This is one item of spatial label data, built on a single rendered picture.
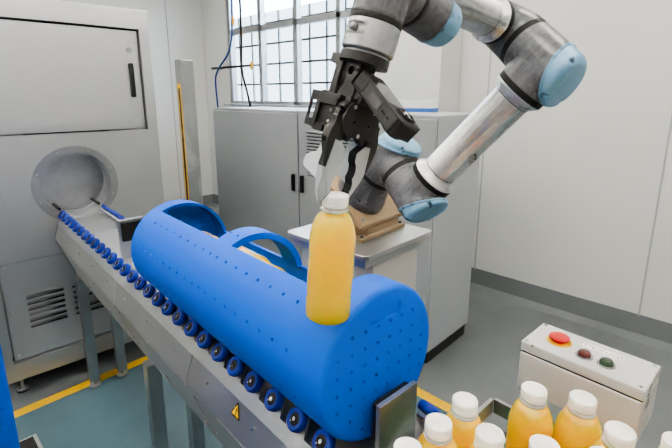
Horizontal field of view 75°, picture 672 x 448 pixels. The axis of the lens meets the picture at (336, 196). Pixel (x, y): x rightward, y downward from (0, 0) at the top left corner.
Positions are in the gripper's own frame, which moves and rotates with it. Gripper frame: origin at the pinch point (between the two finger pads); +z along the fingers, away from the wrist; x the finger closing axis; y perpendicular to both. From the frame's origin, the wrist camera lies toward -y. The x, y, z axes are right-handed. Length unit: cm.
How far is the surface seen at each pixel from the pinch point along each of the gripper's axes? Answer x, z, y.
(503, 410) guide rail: -41, 33, -19
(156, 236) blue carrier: -6, 33, 68
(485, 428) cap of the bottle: -17.2, 25.2, -24.6
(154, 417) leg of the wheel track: -28, 108, 84
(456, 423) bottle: -19.0, 28.6, -19.9
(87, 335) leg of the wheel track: -33, 132, 180
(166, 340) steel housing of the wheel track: -12, 61, 60
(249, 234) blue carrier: -14.4, 20.3, 38.0
